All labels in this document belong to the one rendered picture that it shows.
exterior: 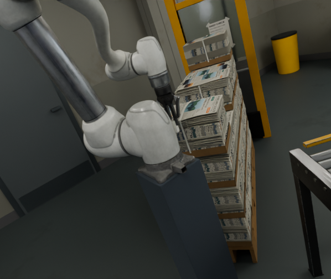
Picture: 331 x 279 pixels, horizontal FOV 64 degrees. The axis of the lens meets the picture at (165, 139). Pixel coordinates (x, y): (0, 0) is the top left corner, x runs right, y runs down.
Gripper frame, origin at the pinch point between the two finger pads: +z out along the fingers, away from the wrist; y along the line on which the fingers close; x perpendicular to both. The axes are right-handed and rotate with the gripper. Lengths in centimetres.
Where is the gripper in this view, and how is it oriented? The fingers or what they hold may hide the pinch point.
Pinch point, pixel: (175, 125)
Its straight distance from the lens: 127.4
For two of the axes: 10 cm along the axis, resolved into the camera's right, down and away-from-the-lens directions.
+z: 3.2, 8.7, 3.7
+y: -9.1, 1.7, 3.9
